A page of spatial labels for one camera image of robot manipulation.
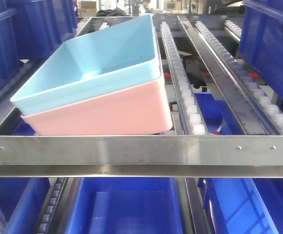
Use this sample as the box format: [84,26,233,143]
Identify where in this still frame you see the pink plastic box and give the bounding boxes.
[22,76,172,136]

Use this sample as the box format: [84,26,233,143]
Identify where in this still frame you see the light blue plastic box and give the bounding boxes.
[10,15,160,116]

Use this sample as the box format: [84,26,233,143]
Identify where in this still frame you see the blue bin on right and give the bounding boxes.
[239,0,283,100]

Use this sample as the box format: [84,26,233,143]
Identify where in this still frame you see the blue bin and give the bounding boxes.
[64,177,183,234]
[239,0,283,100]
[0,177,50,234]
[198,178,283,234]

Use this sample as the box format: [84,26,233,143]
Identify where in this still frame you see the blue bin middle level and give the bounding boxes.
[195,92,244,135]

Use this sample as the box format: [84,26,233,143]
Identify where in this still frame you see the white roller conveyor track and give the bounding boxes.
[160,21,208,136]

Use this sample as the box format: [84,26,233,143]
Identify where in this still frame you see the blue bin lower right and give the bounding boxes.
[198,178,283,234]

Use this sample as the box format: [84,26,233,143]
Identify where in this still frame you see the cardboard box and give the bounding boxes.
[78,0,97,17]

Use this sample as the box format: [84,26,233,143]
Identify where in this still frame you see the blue bins on left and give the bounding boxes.
[0,0,77,92]

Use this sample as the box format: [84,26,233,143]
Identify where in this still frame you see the blue bin lower centre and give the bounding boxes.
[64,177,183,234]

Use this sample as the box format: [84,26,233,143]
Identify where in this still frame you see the grey roller track lower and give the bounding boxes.
[36,177,68,234]

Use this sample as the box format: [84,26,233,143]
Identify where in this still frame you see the blue bin lower left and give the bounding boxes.
[0,177,50,234]

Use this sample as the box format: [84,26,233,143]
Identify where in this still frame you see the metal shelf rack frame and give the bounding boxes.
[0,15,283,233]

